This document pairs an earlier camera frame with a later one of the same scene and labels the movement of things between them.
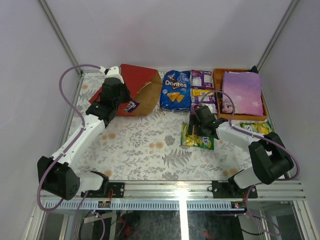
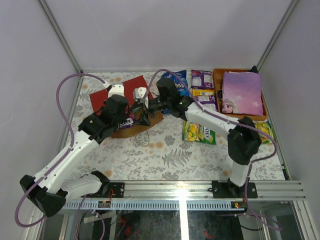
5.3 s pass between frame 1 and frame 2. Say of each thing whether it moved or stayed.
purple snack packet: stayed
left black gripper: moved
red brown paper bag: moved
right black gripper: moved
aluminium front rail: stayed
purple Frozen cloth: stayed
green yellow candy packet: stayed
